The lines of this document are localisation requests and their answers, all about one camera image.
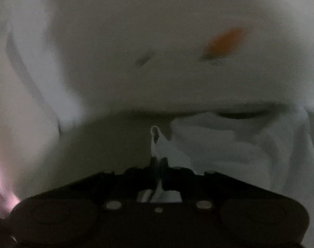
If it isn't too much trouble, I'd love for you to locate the light blue shirt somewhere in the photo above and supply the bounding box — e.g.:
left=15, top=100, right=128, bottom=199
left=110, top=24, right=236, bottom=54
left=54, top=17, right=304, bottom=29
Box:
left=142, top=106, right=314, bottom=247

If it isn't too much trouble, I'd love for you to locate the carrot print backdrop sheet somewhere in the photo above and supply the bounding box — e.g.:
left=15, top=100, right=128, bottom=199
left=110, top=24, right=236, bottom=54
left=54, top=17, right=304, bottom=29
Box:
left=0, top=0, right=314, bottom=135

